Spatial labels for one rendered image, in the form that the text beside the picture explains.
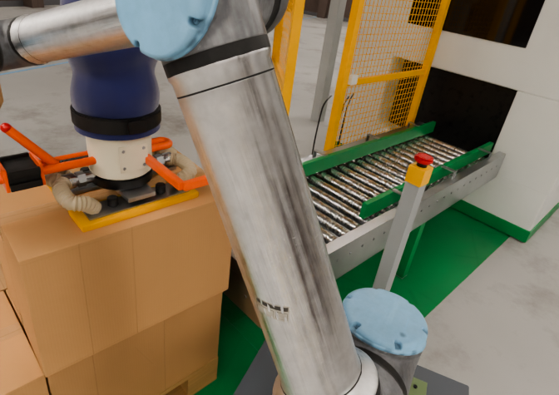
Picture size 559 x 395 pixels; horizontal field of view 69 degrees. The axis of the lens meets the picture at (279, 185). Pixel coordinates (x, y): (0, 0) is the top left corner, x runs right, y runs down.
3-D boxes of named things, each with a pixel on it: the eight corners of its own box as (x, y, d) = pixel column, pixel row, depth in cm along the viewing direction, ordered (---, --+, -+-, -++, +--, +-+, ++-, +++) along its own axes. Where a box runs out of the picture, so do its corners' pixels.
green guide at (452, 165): (485, 151, 304) (490, 140, 299) (499, 157, 297) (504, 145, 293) (358, 216, 200) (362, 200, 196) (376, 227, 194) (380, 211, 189)
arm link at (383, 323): (413, 364, 81) (439, 300, 72) (391, 441, 67) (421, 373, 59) (341, 329, 86) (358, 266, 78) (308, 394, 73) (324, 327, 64)
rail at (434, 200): (489, 174, 306) (499, 150, 297) (497, 177, 302) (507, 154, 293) (257, 315, 156) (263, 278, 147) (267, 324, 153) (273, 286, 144)
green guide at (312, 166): (422, 127, 335) (424, 116, 331) (432, 131, 329) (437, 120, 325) (283, 172, 232) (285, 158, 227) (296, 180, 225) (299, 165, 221)
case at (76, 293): (173, 233, 171) (173, 146, 152) (228, 289, 147) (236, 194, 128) (7, 290, 134) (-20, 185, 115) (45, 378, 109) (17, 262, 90)
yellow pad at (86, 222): (181, 183, 130) (181, 169, 127) (199, 197, 123) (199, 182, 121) (68, 214, 108) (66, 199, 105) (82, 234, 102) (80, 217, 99)
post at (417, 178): (360, 339, 204) (418, 160, 156) (371, 348, 200) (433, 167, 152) (352, 346, 200) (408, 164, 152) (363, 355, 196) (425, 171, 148)
